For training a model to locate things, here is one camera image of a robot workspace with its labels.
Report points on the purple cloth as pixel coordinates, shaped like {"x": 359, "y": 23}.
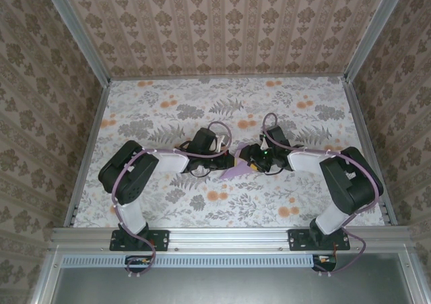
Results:
{"x": 235, "y": 173}

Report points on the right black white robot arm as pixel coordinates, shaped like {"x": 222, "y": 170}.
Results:
{"x": 350, "y": 182}

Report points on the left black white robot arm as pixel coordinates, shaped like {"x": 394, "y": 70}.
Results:
{"x": 134, "y": 176}

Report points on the floral table cover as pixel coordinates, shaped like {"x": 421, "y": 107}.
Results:
{"x": 235, "y": 91}

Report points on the black connector board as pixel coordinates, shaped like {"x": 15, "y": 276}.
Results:
{"x": 325, "y": 263}
{"x": 138, "y": 263}

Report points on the grey metal panel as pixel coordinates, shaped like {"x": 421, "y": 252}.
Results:
{"x": 219, "y": 287}

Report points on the wide aluminium base rail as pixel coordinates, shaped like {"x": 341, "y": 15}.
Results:
{"x": 229, "y": 238}

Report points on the thin aluminium cross rail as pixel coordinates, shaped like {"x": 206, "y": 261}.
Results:
{"x": 229, "y": 78}

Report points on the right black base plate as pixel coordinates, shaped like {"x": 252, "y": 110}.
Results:
{"x": 296, "y": 240}

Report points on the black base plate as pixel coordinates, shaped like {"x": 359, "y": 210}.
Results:
{"x": 296, "y": 240}
{"x": 161, "y": 240}

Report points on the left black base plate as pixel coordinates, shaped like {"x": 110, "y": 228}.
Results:
{"x": 161, "y": 240}

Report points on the aluminium side rail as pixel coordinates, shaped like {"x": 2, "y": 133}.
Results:
{"x": 87, "y": 152}
{"x": 370, "y": 149}

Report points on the aluminium corner post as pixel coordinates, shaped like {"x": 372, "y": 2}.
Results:
{"x": 82, "y": 37}
{"x": 371, "y": 37}

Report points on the aluminium lower frame bar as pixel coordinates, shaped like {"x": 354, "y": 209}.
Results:
{"x": 408, "y": 277}
{"x": 47, "y": 277}

